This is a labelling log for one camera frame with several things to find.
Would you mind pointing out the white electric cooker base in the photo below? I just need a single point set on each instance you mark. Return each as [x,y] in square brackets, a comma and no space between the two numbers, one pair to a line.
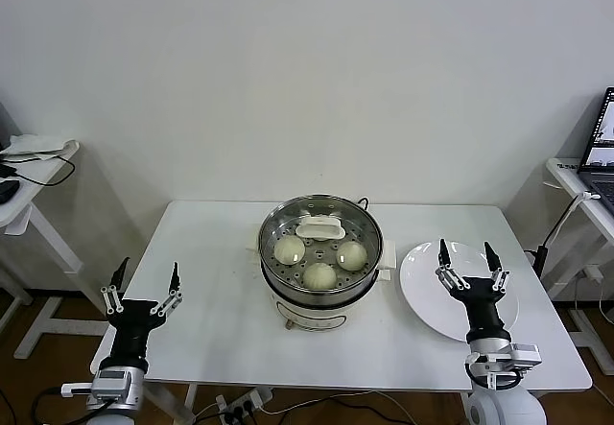
[312,317]

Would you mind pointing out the stainless steel steamer basket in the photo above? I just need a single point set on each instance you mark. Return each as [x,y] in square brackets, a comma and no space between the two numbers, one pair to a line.
[371,271]

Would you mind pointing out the white table leg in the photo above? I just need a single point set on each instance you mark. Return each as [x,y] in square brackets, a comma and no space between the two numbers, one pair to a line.
[464,398]
[191,396]

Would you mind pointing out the crumpled white cloth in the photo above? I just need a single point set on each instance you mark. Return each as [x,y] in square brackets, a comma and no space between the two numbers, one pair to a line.
[33,144]

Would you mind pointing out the black computer mouse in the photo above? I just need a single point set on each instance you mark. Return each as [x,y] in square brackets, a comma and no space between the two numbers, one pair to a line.
[7,190]

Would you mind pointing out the white side table with cloth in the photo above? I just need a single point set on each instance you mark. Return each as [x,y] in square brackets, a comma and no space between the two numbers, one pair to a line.
[29,214]

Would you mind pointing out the round glass lid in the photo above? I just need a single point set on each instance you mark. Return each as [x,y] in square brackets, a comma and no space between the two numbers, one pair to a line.
[320,228]

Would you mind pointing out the white power strip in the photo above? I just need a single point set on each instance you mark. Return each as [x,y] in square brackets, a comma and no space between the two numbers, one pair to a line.
[249,398]

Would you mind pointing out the open black laptop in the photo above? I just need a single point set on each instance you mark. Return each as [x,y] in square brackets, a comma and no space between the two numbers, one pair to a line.
[599,132]

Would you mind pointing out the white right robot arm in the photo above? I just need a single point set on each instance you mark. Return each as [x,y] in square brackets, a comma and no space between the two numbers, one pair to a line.
[508,406]

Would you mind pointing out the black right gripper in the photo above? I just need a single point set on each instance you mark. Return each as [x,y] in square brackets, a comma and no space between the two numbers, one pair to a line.
[482,305]

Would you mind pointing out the white round plate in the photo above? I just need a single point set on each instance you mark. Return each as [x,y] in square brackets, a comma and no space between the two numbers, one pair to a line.
[422,300]

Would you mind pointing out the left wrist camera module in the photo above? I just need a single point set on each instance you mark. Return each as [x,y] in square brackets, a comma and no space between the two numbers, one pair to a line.
[110,381]

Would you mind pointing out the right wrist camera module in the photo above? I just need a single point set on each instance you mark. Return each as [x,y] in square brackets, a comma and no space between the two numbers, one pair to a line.
[523,355]

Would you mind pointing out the white steamed baozi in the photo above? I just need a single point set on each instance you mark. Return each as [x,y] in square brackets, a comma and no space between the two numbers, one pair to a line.
[351,256]
[289,251]
[320,276]

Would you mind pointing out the white printed box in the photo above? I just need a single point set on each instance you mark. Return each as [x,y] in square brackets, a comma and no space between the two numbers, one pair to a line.
[565,163]

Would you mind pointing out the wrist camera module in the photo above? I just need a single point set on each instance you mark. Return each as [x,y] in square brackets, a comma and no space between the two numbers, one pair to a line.
[523,355]
[110,381]

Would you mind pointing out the white power adapter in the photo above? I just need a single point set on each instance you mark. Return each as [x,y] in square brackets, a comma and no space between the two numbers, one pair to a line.
[592,273]

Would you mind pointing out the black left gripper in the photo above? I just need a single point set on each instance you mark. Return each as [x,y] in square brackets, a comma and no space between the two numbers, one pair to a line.
[134,329]

